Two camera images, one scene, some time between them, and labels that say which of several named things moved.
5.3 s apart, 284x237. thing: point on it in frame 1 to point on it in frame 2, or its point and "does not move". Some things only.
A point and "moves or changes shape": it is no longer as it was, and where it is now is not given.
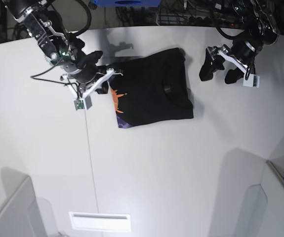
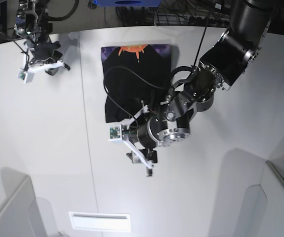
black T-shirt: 152,90 moves or changes shape
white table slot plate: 101,222 does not move
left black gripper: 88,70 to 44,51
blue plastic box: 127,3 does not move
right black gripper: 243,49 to 154,133
